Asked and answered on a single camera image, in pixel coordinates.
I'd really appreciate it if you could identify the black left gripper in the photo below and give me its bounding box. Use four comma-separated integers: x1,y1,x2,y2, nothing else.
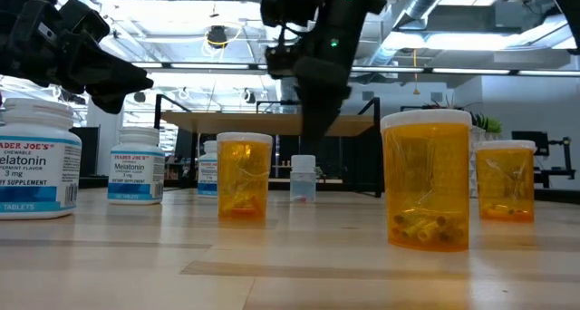
0,0,154,115

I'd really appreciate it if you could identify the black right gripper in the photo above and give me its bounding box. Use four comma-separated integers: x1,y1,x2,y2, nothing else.
295,55,353,155

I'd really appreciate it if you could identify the clear plastic bottle white cap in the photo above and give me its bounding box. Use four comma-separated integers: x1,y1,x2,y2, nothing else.
290,154,317,205

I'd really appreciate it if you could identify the amber pill bottle white cap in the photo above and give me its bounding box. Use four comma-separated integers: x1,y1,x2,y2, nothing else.
475,140,537,224
216,132,274,221
380,109,473,253

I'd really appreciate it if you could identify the white melatonin supplement bottle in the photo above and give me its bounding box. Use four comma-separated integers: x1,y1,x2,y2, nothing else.
0,97,83,221
197,140,219,199
107,126,167,207

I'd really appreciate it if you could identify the black partition panel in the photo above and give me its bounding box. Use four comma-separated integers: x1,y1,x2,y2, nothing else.
70,126,100,178

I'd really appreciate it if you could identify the succulent in patterned white pot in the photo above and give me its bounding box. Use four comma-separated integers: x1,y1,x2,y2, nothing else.
423,96,503,199

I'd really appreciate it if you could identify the black computer monitor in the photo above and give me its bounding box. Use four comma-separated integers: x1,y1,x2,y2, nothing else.
511,131,550,157

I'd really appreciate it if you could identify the black background desk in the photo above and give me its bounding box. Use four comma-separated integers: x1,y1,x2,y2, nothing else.
533,167,577,189

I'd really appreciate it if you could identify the corrugated silver ventilation duct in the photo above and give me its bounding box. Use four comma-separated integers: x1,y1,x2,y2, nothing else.
271,24,318,116

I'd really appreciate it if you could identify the wooden shelf black metal frame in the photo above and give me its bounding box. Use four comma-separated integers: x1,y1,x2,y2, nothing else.
152,93,385,199

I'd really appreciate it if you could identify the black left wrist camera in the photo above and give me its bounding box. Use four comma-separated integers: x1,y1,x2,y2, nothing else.
57,0,111,44

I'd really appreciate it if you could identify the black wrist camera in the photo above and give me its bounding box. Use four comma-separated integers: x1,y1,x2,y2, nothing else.
265,44,303,81
57,0,111,44

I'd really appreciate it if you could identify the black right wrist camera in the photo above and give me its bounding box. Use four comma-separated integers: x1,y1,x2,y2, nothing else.
265,44,303,81

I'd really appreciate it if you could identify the black rail with light strips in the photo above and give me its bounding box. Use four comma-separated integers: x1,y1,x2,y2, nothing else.
130,61,580,78

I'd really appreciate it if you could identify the yellow hanging cord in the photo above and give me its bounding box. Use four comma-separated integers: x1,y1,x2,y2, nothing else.
411,49,421,96

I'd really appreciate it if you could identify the black ceiling cable reel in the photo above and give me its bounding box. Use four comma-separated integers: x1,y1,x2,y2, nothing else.
206,24,230,51

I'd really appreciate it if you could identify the smooth silver ventilation duct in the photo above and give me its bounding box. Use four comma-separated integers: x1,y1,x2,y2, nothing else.
384,0,457,69

